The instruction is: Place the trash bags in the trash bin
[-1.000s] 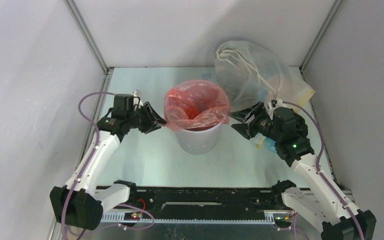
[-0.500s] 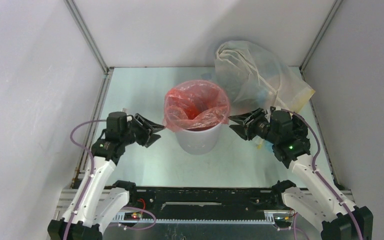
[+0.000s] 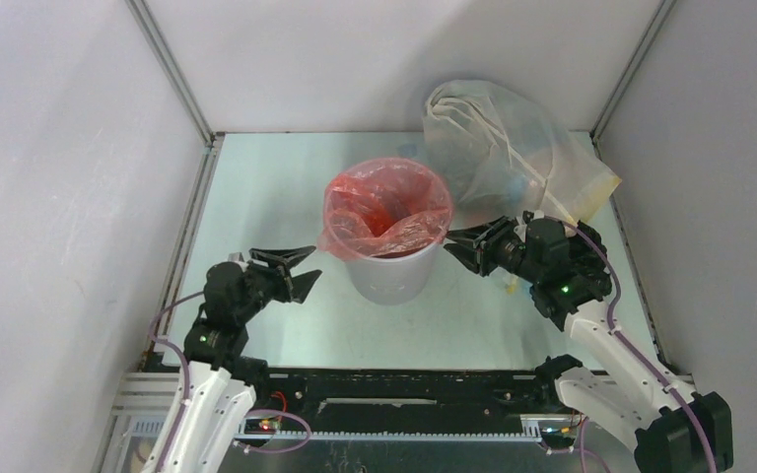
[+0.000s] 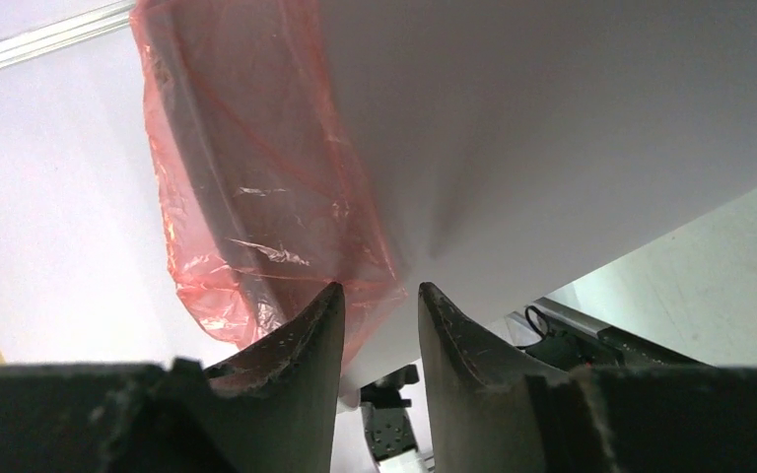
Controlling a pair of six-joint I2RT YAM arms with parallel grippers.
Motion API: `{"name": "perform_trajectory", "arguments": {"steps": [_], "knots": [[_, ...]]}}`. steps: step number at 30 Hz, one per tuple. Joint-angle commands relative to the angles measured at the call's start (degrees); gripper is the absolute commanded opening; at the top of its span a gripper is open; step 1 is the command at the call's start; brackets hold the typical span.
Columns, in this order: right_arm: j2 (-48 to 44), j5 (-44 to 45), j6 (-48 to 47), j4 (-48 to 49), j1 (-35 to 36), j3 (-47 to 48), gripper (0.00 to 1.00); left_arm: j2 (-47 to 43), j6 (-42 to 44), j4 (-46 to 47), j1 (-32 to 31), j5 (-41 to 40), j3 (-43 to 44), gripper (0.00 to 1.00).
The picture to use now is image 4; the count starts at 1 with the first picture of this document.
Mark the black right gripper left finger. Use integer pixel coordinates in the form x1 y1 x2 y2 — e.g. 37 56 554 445
0 283 345 472

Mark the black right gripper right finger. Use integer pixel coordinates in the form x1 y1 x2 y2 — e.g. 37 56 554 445
418 282 757 472

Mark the red plastic trash bag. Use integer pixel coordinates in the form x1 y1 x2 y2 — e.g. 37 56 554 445
130 1 406 362

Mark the white plastic trash bin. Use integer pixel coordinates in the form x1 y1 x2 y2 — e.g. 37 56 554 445
319 1 757 387

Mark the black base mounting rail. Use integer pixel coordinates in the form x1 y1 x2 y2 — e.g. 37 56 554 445
506 298 699 371

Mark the right aluminium corner post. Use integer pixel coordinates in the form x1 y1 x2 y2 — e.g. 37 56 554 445
0 1 135 70

